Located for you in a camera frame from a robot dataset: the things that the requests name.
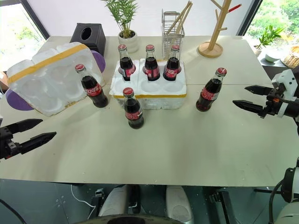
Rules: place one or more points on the wooden tree stand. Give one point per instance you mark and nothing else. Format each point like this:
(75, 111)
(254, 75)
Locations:
(213, 44)

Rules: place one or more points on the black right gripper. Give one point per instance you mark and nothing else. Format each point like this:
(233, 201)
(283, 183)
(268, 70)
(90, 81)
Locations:
(273, 102)

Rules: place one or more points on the dark side shelf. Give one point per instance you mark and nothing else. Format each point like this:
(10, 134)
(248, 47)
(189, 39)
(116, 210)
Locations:
(275, 64)

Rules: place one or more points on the dark rounded robot torso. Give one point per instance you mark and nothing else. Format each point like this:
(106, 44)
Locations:
(130, 219)

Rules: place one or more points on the white bowl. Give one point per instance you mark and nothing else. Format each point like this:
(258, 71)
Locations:
(271, 58)

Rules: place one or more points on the green artificial plant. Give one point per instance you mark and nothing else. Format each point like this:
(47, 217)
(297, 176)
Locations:
(122, 11)

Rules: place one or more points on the silver right robot leg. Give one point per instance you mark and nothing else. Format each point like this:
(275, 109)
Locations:
(178, 205)

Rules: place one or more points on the black tissue box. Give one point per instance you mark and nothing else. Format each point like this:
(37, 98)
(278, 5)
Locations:
(93, 42)

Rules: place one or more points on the glass cola bottle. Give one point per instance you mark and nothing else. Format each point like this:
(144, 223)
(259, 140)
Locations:
(209, 93)
(126, 64)
(133, 112)
(93, 89)
(151, 65)
(172, 66)

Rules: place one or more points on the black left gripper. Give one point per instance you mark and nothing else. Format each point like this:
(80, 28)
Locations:
(7, 144)

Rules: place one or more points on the light wooden chopstick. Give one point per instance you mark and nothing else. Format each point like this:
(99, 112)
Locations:
(184, 17)
(178, 16)

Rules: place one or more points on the silver left robot leg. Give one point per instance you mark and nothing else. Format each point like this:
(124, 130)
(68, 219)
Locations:
(114, 203)

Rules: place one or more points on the silver robot leg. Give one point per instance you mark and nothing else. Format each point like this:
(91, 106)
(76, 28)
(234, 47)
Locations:
(178, 205)
(114, 203)

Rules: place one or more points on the white ribbed plant pot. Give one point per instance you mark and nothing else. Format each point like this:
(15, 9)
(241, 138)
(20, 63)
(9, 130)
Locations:
(128, 43)

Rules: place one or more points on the white foam lid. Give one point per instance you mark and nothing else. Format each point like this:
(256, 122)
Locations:
(46, 77)

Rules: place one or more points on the white foam bottle tray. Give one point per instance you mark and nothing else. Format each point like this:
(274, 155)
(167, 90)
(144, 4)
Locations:
(151, 93)

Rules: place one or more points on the small green potted plant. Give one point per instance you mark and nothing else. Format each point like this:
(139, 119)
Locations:
(268, 35)

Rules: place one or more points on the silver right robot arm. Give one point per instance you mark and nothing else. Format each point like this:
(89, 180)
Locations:
(290, 214)

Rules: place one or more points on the woven basket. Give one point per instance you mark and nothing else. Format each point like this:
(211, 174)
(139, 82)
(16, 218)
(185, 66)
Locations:
(291, 58)

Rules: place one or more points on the purple round disc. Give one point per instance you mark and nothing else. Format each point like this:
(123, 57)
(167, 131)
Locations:
(17, 101)
(99, 61)

